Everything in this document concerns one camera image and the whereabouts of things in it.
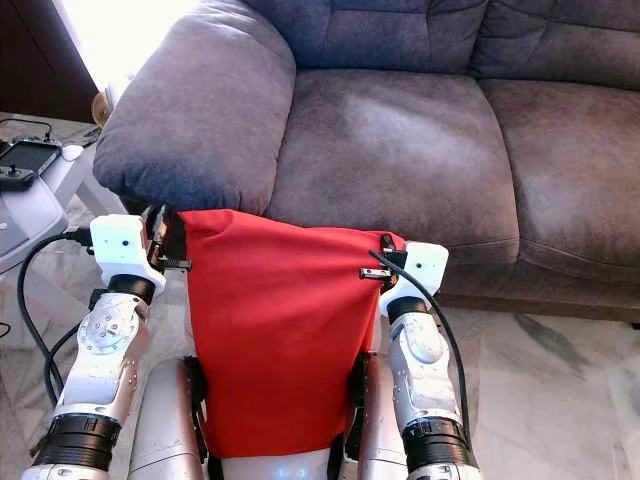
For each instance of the red pillow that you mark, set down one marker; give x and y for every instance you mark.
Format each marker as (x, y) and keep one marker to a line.
(275, 330)

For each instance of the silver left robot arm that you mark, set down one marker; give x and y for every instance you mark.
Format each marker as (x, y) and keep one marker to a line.
(105, 355)

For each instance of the white KHIND table fan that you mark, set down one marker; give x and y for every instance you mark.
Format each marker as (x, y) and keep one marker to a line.
(28, 220)

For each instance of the dark brown wooden door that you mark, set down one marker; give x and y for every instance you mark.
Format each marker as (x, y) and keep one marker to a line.
(40, 50)

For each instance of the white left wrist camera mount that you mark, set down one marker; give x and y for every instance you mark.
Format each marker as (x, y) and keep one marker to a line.
(122, 245)

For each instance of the black handheld game console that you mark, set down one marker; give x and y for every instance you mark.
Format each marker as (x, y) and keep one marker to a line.
(25, 160)

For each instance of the grey-brown fabric sofa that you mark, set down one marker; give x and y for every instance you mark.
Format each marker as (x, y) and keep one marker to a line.
(400, 135)

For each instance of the silver robot torso and legs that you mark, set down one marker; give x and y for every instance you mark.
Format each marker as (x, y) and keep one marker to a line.
(170, 420)

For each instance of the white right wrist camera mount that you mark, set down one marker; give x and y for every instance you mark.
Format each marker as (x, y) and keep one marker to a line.
(420, 268)

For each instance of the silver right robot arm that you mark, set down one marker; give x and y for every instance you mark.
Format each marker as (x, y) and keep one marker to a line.
(425, 390)

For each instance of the white plastic stool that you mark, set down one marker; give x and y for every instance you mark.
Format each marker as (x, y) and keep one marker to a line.
(85, 175)

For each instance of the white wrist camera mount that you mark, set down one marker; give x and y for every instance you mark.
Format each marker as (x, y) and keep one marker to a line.
(420, 268)
(122, 245)

